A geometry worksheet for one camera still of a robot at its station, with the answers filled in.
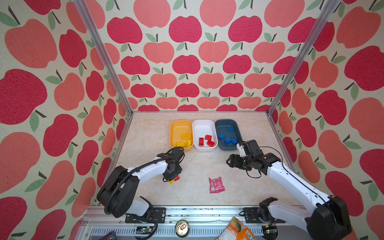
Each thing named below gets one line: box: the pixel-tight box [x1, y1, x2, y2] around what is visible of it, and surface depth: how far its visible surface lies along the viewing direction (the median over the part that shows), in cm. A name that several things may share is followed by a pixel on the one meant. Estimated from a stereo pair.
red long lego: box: [199, 137, 204, 146], surface depth 103 cm
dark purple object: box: [98, 231, 118, 240], surface depth 67 cm
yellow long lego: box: [181, 133, 192, 140], surface depth 106 cm
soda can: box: [175, 219, 190, 238], surface depth 63 cm
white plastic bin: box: [192, 119, 218, 152], surface depth 109 cm
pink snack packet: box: [208, 176, 226, 194], surface depth 85 cm
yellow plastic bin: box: [169, 119, 194, 152], surface depth 108 cm
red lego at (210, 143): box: [206, 140, 215, 147], surface depth 103 cm
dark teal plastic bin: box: [215, 119, 243, 151], surface depth 107 cm
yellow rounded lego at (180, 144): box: [175, 142, 186, 147], surface depth 103 cm
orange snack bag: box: [216, 216, 256, 240], surface depth 69 cm
